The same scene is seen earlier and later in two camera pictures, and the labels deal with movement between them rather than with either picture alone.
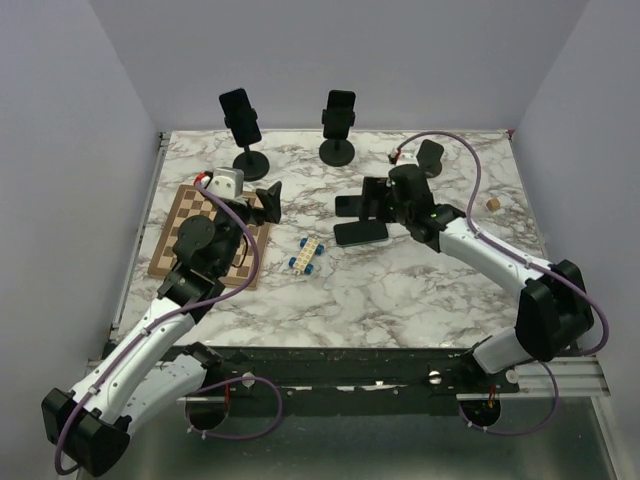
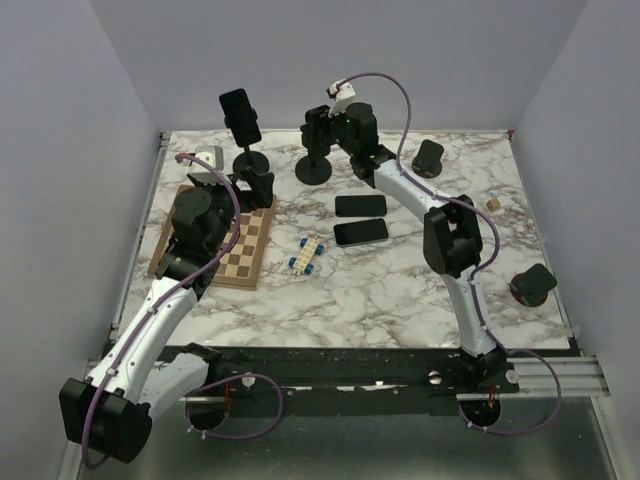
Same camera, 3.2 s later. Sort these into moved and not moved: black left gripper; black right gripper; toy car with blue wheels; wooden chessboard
Moved: black right gripper; black left gripper
Not moved: wooden chessboard; toy car with blue wheels
